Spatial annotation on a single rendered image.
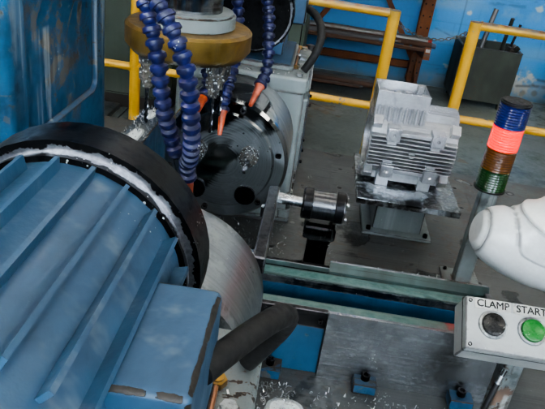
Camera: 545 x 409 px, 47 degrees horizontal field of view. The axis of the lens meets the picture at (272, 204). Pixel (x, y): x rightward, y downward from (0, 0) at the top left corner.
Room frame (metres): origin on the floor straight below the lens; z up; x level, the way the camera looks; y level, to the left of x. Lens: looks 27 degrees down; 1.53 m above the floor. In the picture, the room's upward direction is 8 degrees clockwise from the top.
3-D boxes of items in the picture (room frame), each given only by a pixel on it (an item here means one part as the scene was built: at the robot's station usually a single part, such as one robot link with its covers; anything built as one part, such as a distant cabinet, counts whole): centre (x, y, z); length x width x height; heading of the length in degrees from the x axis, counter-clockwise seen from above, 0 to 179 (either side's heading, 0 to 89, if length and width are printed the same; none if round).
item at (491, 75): (5.51, -1.66, 0.41); 0.52 x 0.47 x 0.82; 87
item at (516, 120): (1.18, -0.44, 1.19); 0.06 x 0.06 x 0.04
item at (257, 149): (1.22, 0.10, 1.04); 0.41 x 0.25 x 0.25; 178
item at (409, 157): (1.42, -0.30, 1.02); 0.20 x 0.19 x 0.19; 89
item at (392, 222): (1.41, -0.31, 0.86); 0.27 x 0.24 x 0.12; 178
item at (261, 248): (0.92, 0.00, 1.01); 0.26 x 0.04 x 0.03; 178
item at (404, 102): (1.42, -0.26, 1.11); 0.12 x 0.11 x 0.07; 89
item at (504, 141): (1.18, -0.44, 1.14); 0.06 x 0.06 x 0.04
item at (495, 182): (1.18, -0.44, 1.05); 0.06 x 0.06 x 0.04
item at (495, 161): (1.18, -0.44, 1.10); 0.06 x 0.06 x 0.04
